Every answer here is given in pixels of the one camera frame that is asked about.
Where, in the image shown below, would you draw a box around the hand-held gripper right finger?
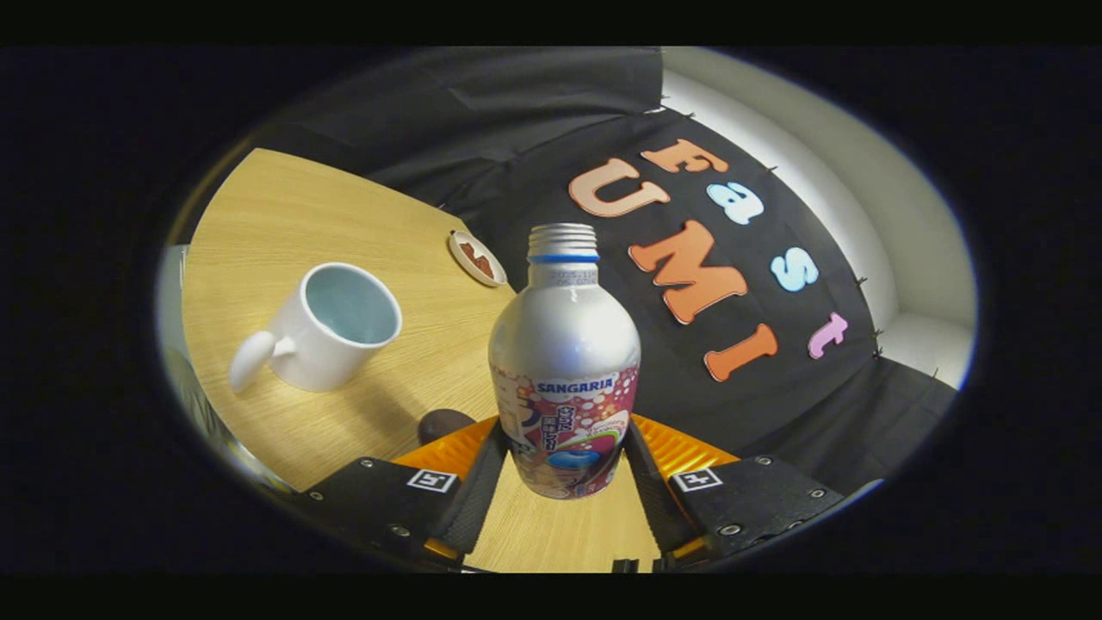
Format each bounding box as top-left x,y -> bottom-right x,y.
622,413 -> 849,569

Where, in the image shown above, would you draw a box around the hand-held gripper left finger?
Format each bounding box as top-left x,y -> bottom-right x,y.
293,415 -> 511,569

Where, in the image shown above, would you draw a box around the dark brown round coaster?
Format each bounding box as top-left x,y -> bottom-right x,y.
418,409 -> 477,446

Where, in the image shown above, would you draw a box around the silver juice bottle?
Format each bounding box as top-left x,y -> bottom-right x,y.
488,223 -> 642,500

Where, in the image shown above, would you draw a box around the white cup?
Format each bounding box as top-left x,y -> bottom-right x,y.
228,263 -> 404,395

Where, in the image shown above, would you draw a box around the small beige plate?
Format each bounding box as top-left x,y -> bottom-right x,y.
448,229 -> 509,288

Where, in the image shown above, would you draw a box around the brown food pieces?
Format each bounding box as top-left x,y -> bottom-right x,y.
459,241 -> 497,280

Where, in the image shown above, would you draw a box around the wooden table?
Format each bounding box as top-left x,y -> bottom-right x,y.
168,148 -> 664,574

